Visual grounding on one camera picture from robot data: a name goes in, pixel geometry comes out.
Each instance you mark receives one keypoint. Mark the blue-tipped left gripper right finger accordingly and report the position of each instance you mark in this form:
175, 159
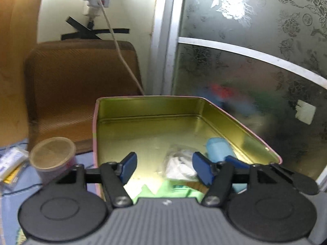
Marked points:
216, 176

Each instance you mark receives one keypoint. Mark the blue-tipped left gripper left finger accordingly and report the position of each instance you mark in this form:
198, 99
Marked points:
115, 176

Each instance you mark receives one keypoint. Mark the white tissue pack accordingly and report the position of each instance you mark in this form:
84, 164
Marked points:
11, 160

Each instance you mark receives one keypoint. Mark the yellow label plastic case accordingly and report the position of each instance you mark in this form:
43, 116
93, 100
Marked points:
12, 179

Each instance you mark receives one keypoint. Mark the light blue case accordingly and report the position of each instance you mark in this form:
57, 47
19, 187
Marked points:
218, 150

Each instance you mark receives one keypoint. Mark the clear plastic bag white contents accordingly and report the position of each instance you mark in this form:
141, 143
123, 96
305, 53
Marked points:
177, 164

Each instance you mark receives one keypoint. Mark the green paper packet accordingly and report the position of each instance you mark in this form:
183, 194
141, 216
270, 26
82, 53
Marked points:
169, 190

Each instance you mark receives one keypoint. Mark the red paper cup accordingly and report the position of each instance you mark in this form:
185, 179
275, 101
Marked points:
52, 157

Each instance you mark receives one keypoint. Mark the pink tin box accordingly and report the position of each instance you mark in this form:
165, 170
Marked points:
151, 125

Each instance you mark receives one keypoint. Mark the blue table cloth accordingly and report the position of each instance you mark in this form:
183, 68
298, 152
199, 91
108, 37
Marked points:
28, 183

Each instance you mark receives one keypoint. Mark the frosted glass sliding door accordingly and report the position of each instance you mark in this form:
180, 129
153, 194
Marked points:
263, 61

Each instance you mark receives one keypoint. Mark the black tape cross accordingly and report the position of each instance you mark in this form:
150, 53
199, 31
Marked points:
83, 32

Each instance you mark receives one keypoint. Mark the wooden board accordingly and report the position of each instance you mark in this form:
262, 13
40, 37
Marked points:
19, 20

